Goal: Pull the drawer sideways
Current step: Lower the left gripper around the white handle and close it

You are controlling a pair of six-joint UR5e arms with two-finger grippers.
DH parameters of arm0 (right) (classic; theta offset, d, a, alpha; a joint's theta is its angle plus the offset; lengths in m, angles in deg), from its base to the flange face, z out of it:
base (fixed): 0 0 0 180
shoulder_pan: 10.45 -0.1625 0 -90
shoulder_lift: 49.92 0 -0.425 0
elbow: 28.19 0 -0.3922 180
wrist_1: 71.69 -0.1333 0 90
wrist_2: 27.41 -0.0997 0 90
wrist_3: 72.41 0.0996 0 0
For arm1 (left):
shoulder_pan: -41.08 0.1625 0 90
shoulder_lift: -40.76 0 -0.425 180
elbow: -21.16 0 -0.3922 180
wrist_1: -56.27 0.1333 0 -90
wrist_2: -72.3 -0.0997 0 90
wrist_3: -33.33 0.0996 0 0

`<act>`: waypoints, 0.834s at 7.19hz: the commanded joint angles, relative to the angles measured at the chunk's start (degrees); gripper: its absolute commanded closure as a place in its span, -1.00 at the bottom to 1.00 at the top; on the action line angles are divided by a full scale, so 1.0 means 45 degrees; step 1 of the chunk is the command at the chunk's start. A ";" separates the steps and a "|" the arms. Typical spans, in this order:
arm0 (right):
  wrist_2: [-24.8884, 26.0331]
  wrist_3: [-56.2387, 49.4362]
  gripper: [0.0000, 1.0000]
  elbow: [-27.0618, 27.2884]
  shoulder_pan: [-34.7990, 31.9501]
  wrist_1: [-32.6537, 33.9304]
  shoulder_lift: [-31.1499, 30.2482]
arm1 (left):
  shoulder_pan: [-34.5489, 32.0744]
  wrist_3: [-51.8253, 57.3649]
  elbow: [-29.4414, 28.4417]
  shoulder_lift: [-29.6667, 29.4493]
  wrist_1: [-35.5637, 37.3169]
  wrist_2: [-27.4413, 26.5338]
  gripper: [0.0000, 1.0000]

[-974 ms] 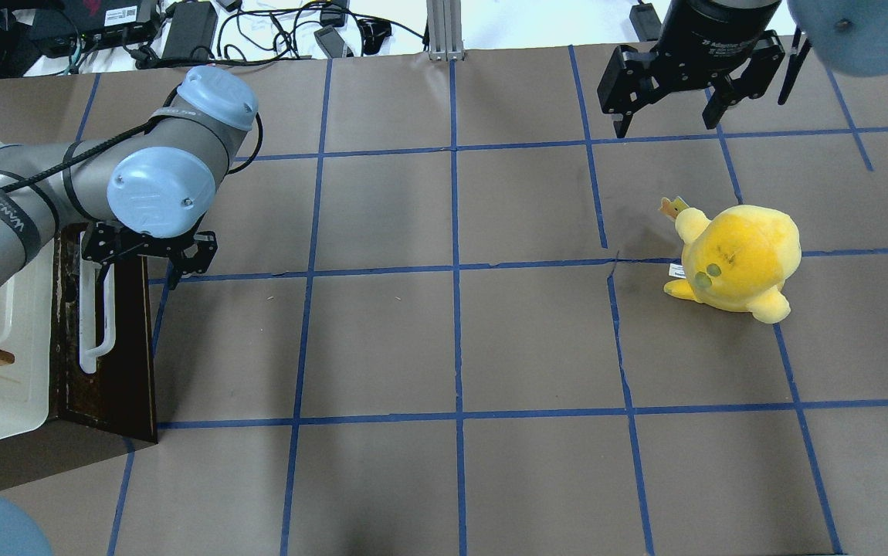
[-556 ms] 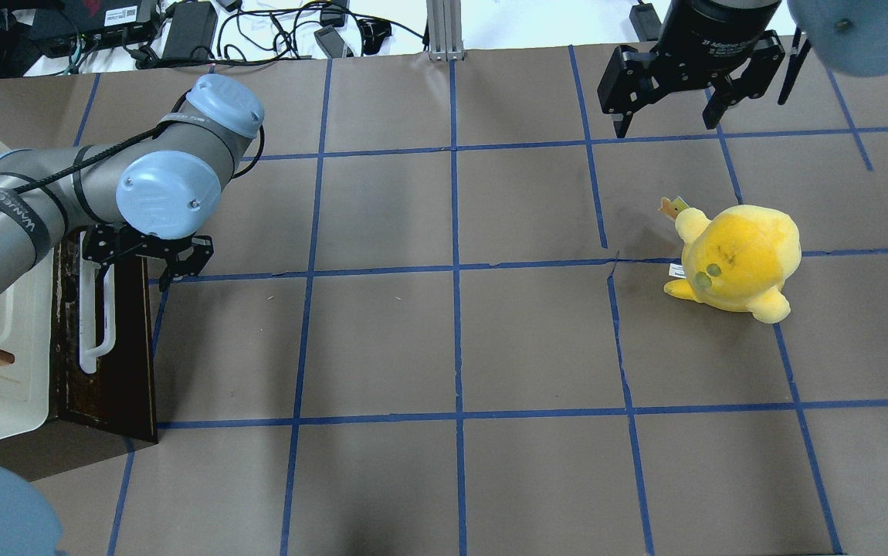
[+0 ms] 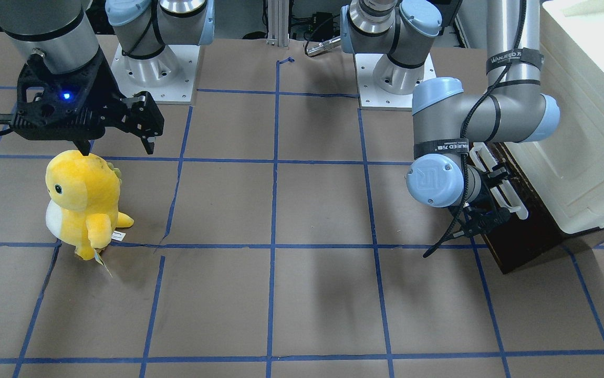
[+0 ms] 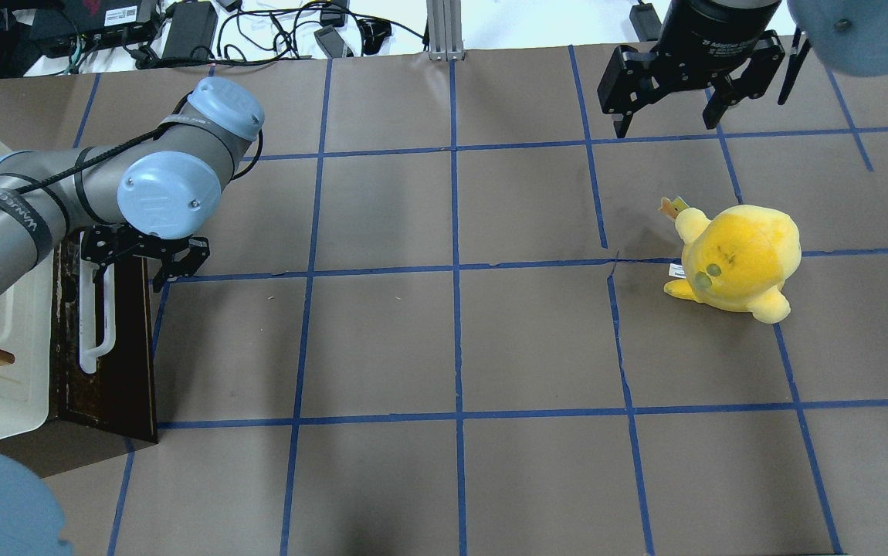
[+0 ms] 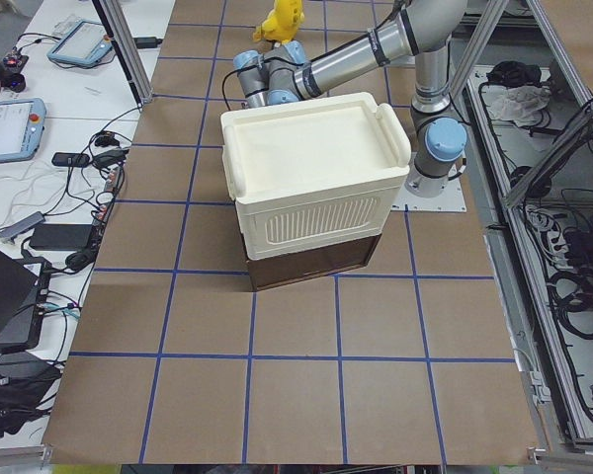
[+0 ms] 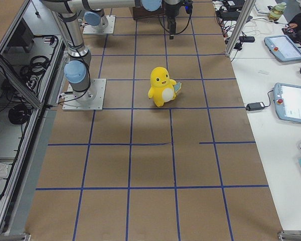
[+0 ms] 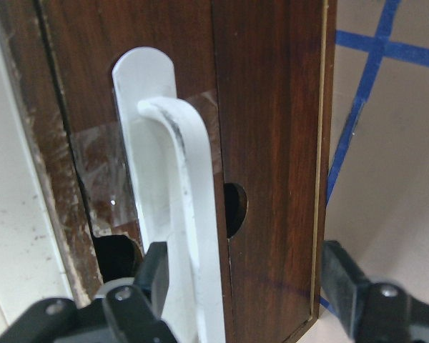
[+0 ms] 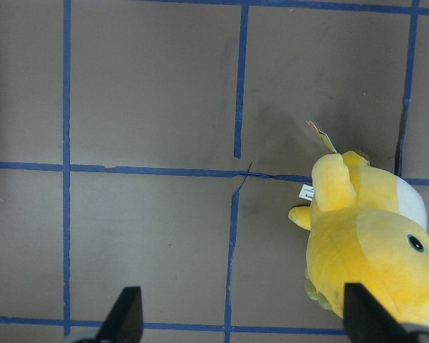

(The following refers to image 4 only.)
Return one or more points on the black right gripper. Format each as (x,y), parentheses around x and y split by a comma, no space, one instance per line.
(703,35)

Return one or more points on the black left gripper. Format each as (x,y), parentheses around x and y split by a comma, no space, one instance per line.
(178,261)

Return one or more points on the white drawer handle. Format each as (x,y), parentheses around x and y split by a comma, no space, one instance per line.
(96,318)

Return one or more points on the dark brown wooden drawer cabinet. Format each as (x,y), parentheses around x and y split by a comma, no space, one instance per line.
(101,400)

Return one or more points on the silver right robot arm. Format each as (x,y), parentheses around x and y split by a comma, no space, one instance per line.
(849,37)

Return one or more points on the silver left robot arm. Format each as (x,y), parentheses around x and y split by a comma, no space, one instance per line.
(164,184)

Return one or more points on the yellow plush penguin toy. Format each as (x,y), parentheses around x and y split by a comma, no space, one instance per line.
(738,261)

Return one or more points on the white plastic bin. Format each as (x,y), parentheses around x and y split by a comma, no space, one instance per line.
(25,347)

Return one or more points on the black power brick top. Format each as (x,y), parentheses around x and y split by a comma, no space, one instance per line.
(192,26)

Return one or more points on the aluminium frame post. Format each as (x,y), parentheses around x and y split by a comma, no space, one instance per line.
(444,30)

